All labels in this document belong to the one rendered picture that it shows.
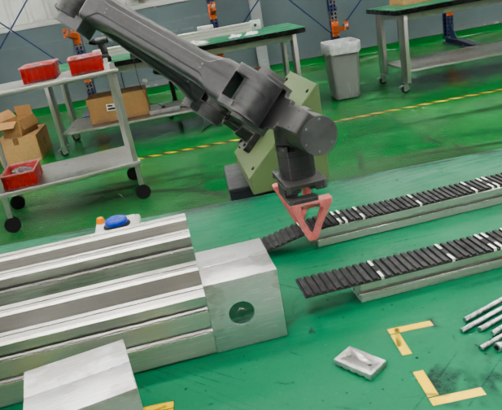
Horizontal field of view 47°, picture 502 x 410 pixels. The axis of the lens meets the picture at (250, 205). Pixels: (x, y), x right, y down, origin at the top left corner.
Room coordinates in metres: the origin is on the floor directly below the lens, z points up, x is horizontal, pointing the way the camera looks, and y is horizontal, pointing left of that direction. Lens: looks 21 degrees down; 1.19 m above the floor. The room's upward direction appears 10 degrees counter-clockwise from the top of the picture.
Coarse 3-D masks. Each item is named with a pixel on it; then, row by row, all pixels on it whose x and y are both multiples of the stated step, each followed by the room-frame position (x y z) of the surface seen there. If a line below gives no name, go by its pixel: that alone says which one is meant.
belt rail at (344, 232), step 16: (480, 192) 0.88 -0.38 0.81; (496, 192) 0.88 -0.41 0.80; (416, 208) 0.87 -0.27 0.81; (432, 208) 0.87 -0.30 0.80; (448, 208) 0.88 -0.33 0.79; (464, 208) 0.88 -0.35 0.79; (352, 224) 0.85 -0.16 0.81; (368, 224) 0.85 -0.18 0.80; (384, 224) 0.86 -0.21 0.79; (400, 224) 0.86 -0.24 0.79; (320, 240) 0.84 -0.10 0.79; (336, 240) 0.85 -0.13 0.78
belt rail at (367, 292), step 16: (480, 256) 0.68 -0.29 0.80; (496, 256) 0.68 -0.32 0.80; (416, 272) 0.67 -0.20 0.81; (432, 272) 0.67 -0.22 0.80; (448, 272) 0.68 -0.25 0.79; (464, 272) 0.67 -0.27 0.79; (480, 272) 0.68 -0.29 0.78; (352, 288) 0.69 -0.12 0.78; (368, 288) 0.66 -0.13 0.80; (384, 288) 0.67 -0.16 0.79; (400, 288) 0.66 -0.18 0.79; (416, 288) 0.66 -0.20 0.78
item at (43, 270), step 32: (160, 224) 0.86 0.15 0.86; (0, 256) 0.84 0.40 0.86; (32, 256) 0.83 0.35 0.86; (64, 256) 0.83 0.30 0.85; (96, 256) 0.77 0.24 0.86; (128, 256) 0.78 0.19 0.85; (160, 256) 0.78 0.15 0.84; (192, 256) 0.79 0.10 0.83; (0, 288) 0.76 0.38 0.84; (32, 288) 0.76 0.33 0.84; (64, 288) 0.76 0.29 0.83
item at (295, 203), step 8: (280, 184) 0.85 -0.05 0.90; (280, 192) 0.85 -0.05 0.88; (288, 200) 0.81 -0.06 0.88; (296, 200) 0.80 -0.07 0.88; (304, 200) 0.80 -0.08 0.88; (312, 200) 0.80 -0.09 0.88; (320, 200) 0.80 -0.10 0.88; (328, 200) 0.80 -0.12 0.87; (296, 208) 0.80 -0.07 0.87; (304, 208) 0.81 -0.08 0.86; (320, 208) 0.82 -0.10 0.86; (328, 208) 0.81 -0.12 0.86; (296, 216) 0.80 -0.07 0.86; (320, 216) 0.81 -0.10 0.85; (304, 224) 0.81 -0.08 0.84; (320, 224) 0.82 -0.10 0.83; (304, 232) 0.82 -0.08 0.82; (312, 232) 0.82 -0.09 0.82; (312, 240) 0.82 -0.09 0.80
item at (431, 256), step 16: (464, 240) 0.71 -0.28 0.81; (480, 240) 0.71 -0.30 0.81; (496, 240) 0.70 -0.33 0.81; (400, 256) 0.70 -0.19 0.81; (416, 256) 0.69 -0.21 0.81; (432, 256) 0.68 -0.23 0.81; (448, 256) 0.68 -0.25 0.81; (464, 256) 0.67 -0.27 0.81; (336, 272) 0.69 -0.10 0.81; (352, 272) 0.68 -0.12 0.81; (368, 272) 0.67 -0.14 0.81; (384, 272) 0.67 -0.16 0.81; (400, 272) 0.66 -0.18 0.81; (304, 288) 0.66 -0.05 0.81; (320, 288) 0.65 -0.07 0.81; (336, 288) 0.65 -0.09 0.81
